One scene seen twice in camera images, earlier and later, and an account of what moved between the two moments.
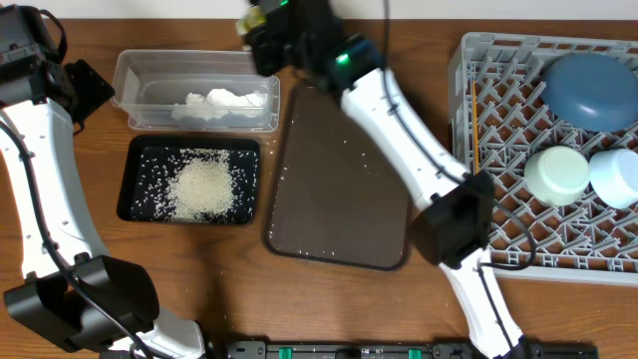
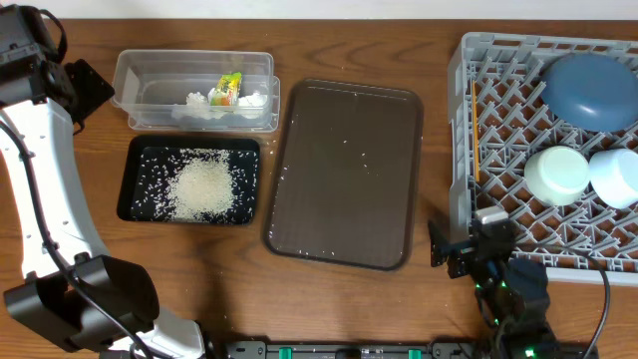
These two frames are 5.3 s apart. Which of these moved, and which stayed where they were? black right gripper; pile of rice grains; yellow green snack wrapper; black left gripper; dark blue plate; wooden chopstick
Moved: black right gripper; yellow green snack wrapper
Stayed: black left gripper; wooden chopstick; pile of rice grains; dark blue plate
